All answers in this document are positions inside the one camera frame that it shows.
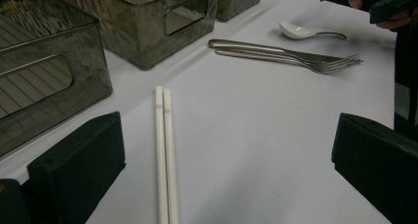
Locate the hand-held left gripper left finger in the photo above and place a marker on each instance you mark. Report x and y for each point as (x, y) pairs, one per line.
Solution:
(79, 171)

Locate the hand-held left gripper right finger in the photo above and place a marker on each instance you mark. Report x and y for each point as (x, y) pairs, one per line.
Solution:
(381, 164)

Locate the white chopstick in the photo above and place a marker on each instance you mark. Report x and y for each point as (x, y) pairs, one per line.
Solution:
(161, 158)
(170, 158)

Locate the transparent grey plastic bin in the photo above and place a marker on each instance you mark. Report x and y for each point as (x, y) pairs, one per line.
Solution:
(49, 92)
(141, 46)
(230, 7)

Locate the white spoon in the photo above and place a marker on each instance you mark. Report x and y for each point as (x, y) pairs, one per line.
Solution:
(292, 30)

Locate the metal fork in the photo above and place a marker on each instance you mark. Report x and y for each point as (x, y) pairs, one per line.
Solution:
(263, 57)

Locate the metal knife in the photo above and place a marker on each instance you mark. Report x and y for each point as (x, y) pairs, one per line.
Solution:
(249, 46)

